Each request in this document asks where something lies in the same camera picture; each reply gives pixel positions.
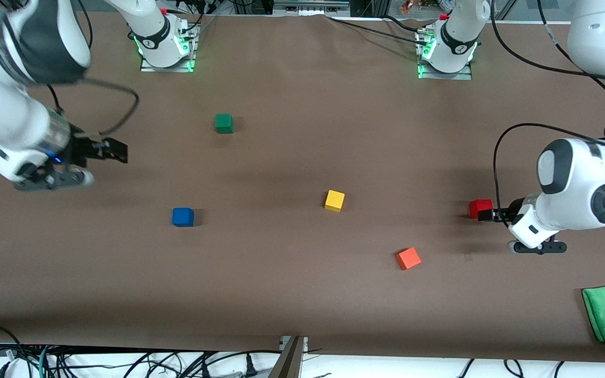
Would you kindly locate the red cube block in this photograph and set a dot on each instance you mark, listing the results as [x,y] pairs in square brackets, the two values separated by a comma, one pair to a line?
[478,205]

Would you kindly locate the brown table mat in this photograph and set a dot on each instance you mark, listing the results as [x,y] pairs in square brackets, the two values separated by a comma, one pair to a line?
[292,294]

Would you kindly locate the black power plug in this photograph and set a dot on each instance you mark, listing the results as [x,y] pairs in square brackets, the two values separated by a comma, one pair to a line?
[251,366]

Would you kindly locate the grey metal table bracket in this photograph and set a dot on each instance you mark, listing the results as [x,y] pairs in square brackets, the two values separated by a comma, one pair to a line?
[289,362]

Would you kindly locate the green cube block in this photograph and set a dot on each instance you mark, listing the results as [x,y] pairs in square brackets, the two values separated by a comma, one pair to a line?
[223,123]

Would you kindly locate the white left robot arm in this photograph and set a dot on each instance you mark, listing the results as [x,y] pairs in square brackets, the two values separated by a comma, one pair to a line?
[575,178]

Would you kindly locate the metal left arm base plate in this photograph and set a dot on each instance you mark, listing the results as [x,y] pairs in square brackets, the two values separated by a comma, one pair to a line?
[460,76]

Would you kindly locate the blue cube block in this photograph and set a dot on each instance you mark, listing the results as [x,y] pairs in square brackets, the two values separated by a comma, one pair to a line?
[183,217]

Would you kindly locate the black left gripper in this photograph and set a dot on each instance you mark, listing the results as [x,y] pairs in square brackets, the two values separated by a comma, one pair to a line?
[509,212]

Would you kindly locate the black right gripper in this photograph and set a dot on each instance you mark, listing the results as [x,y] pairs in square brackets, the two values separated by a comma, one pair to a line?
[81,149]

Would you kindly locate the orange cube block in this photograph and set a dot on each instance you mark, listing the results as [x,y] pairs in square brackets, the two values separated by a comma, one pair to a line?
[408,258]

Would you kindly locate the yellow cube block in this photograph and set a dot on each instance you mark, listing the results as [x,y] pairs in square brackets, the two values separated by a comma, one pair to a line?
[334,200]

